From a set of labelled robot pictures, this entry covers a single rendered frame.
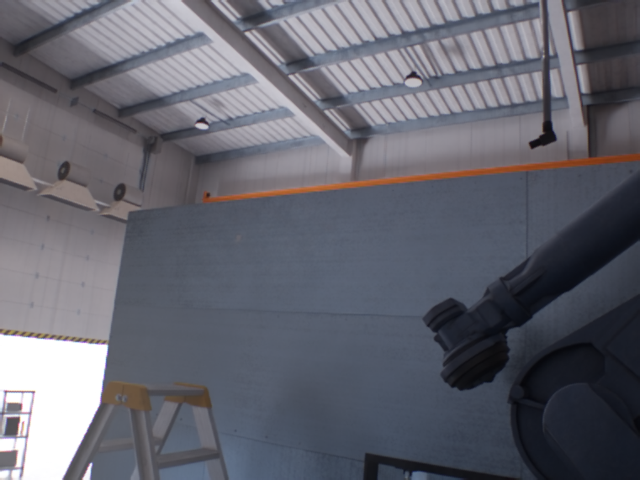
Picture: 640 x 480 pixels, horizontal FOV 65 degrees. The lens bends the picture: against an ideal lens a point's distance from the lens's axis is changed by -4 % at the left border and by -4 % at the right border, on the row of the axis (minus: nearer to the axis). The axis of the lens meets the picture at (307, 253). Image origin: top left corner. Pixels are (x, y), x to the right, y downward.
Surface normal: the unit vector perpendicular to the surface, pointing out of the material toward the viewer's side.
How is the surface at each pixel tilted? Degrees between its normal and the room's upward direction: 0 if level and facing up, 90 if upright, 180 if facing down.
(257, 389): 90
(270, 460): 90
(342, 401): 90
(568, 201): 90
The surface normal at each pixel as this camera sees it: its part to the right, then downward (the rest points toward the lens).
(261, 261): -0.52, -0.22
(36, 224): 0.85, -0.03
